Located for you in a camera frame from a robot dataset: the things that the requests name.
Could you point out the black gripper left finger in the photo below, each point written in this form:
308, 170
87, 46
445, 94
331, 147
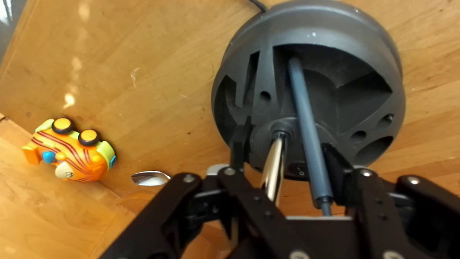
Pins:
176, 216

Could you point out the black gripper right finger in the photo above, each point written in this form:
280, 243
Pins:
412, 217

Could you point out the grey blue pen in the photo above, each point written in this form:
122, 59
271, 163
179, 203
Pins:
313, 148

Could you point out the black desk lamp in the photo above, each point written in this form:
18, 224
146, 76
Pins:
354, 79

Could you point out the metal spoon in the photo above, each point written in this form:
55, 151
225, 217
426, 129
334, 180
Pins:
150, 178

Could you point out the orange toy car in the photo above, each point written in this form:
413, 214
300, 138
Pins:
77, 155

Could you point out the wooden roll-top desk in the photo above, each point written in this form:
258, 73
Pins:
142, 73

